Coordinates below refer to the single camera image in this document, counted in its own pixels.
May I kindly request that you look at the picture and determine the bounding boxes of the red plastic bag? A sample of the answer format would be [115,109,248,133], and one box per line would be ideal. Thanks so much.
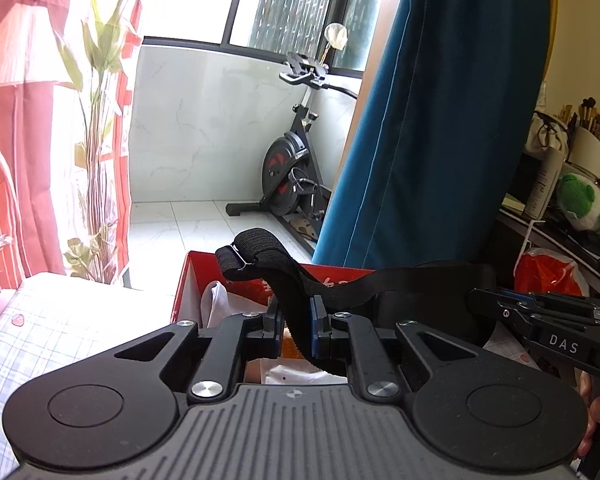
[514,247,591,298]

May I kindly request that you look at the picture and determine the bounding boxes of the green plush toy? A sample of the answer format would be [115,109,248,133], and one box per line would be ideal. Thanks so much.
[555,172,600,246]

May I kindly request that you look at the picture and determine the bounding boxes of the black exercise bike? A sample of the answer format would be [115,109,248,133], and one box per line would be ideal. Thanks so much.
[225,52,361,257]

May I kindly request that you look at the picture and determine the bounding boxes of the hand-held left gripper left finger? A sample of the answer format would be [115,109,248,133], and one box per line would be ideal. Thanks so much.
[114,305,284,403]

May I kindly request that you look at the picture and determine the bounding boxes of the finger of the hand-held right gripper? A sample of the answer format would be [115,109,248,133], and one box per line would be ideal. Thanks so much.
[497,290,600,321]
[470,290,598,331]

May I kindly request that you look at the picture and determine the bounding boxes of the black elastic belt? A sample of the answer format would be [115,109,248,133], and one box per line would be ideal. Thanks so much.
[215,228,498,376]

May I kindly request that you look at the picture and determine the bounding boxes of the white bottle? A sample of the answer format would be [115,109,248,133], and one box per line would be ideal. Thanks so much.
[524,147,565,220]

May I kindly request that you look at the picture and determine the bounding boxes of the checked bedsheet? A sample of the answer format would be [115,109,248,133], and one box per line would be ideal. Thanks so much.
[0,272,533,466]

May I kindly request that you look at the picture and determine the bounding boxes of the blue curtain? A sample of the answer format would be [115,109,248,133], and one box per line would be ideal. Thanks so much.
[312,0,554,271]

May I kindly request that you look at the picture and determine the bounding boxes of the red cardboard box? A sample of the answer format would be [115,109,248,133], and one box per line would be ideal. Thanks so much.
[170,251,376,327]

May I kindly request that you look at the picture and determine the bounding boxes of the orange floral oven mitt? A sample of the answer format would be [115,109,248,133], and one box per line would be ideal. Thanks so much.
[280,330,307,361]

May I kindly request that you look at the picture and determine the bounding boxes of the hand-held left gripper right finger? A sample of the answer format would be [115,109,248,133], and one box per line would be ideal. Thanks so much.
[309,296,481,403]

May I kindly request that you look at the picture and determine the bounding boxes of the pink printed curtain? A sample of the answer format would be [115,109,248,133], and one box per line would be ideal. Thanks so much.
[0,0,157,336]

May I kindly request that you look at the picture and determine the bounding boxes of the white hanging cloth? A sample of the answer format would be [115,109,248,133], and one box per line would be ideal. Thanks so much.
[324,22,349,53]

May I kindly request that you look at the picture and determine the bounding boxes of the beige drawstring bag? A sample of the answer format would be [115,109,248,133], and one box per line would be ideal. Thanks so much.
[525,110,571,161]

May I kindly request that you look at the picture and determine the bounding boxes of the white wire rack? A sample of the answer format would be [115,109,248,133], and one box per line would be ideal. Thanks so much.
[522,220,600,272]

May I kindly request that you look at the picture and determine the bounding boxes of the black window frame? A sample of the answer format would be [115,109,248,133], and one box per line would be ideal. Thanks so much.
[220,0,397,79]

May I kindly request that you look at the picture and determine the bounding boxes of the white brush holder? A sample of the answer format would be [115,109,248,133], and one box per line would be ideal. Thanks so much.
[565,127,600,167]

